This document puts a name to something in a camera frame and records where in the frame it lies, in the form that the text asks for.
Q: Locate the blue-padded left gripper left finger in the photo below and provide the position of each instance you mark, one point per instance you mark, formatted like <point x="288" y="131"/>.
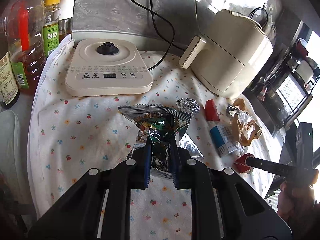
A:
<point x="140" y="174"/>

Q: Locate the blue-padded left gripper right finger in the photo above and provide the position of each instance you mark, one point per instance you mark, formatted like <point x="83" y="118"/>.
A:
<point x="179" y="157"/>

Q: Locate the dark foil snack wrapper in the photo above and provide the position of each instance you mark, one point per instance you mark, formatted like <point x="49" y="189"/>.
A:
<point x="160" y="124"/>

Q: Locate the red small box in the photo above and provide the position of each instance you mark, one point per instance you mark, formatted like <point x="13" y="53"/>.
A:
<point x="240" y="163"/>

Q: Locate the aluminium foil ball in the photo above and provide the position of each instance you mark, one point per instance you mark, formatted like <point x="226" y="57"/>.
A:
<point x="188" y="105"/>

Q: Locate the brown paper bag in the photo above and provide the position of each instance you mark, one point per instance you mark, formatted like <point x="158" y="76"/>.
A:
<point x="244" y="128"/>

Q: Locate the right hand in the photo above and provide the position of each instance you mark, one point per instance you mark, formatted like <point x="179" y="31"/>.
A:
<point x="296" y="206"/>

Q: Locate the blue white cigarette box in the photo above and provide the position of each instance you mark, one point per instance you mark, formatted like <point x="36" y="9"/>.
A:
<point x="223" y="140"/>

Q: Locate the red small wrapper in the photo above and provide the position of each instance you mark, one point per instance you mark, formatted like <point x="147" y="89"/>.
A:
<point x="211" y="111"/>

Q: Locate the floral white tablecloth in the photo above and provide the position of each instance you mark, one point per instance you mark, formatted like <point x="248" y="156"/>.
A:
<point x="69" y="135"/>

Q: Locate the black dish rack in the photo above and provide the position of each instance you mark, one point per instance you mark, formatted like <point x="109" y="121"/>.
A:
<point x="283" y="88"/>

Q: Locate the cream induction cooker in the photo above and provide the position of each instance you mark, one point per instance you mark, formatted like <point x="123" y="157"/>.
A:
<point x="107" y="67"/>

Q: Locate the cream air fryer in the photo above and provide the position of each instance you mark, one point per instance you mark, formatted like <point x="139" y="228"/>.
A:
<point x="228" y="57"/>

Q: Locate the dark soy sauce bottle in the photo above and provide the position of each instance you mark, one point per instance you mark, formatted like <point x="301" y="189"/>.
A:
<point x="9" y="89"/>

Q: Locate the yellow-capped green label bottle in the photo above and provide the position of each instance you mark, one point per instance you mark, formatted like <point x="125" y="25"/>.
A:
<point x="52" y="13"/>

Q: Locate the white-capped glass oil dispenser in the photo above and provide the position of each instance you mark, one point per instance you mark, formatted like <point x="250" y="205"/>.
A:
<point x="66" y="18"/>

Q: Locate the red-handled cooking oil bottle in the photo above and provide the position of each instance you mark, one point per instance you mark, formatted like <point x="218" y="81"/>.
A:
<point x="26" y="46"/>

